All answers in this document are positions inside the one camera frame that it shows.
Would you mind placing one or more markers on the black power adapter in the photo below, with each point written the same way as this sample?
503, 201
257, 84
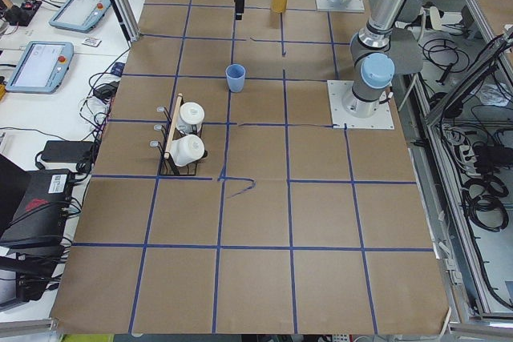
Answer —
65, 152

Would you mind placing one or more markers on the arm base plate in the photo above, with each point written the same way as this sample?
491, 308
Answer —
345, 6
348, 112

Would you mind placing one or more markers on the grey office chair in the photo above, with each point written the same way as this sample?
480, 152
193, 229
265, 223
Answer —
405, 52

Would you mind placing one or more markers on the black computer box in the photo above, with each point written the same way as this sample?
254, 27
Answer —
33, 205

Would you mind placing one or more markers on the white mug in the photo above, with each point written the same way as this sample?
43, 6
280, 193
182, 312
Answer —
190, 119
187, 150

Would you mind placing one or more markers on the upper white mug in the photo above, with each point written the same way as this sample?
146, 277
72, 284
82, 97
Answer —
190, 119

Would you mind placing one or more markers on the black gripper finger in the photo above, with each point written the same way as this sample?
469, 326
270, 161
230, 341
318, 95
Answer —
240, 8
237, 9

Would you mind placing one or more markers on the blue plastic cup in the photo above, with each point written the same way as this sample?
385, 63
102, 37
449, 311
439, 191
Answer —
235, 76

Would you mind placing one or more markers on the lower teach pendant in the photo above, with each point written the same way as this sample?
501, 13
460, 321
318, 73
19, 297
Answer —
41, 68

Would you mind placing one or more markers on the black wire mug rack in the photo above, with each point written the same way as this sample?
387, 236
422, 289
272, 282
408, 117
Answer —
169, 133

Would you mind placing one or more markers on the upper teach pendant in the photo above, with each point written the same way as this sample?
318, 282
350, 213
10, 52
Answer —
80, 15

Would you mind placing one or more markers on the teach pendant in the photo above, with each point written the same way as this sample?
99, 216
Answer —
80, 15
41, 68

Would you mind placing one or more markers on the lower white mug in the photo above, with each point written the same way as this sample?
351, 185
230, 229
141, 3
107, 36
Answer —
187, 150

